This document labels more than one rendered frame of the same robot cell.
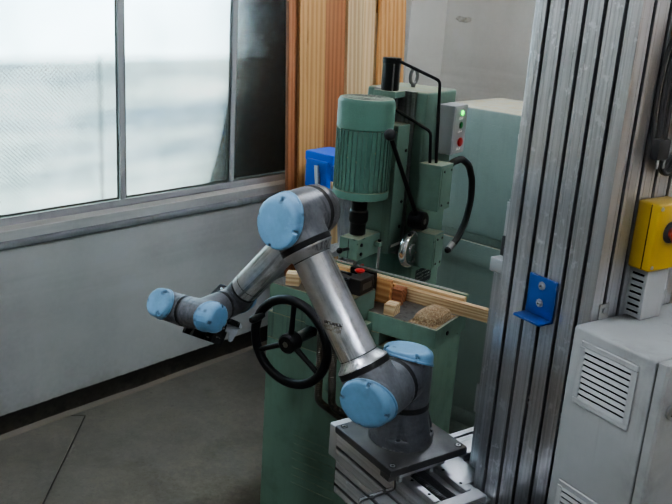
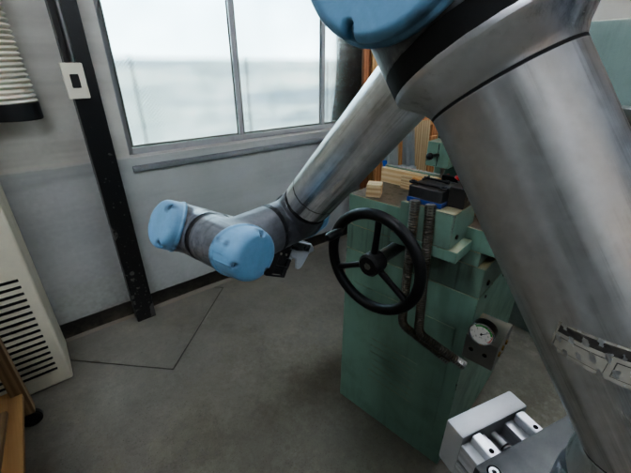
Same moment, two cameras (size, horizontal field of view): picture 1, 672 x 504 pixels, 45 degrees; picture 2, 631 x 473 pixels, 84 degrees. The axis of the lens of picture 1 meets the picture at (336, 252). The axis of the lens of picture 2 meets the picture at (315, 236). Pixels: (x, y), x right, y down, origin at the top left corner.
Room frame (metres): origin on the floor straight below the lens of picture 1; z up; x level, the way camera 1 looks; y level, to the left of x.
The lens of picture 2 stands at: (1.45, 0.12, 1.26)
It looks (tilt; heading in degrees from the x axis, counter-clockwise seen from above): 26 degrees down; 11
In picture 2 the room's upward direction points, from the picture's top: straight up
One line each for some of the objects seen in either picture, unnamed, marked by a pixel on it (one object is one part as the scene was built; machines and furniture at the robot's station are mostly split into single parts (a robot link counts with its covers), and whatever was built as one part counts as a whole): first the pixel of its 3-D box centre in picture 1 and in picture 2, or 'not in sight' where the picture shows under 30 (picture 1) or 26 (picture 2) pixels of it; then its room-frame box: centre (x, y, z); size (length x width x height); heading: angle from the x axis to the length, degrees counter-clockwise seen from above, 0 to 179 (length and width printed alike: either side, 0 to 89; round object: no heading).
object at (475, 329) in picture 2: not in sight; (483, 333); (2.20, -0.17, 0.65); 0.06 x 0.04 x 0.08; 58
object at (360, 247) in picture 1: (360, 246); (448, 153); (2.53, -0.08, 1.03); 0.14 x 0.07 x 0.09; 148
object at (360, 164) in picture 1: (363, 147); not in sight; (2.52, -0.06, 1.35); 0.18 x 0.18 x 0.31
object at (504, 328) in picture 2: not in sight; (487, 341); (2.26, -0.21, 0.58); 0.12 x 0.08 x 0.08; 148
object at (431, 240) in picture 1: (426, 247); not in sight; (2.59, -0.30, 1.02); 0.09 x 0.07 x 0.12; 58
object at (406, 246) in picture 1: (409, 249); not in sight; (2.56, -0.24, 1.02); 0.12 x 0.03 x 0.12; 148
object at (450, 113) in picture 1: (451, 128); not in sight; (2.71, -0.35, 1.40); 0.10 x 0.06 x 0.16; 148
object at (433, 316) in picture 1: (433, 312); not in sight; (2.27, -0.30, 0.92); 0.14 x 0.09 x 0.04; 148
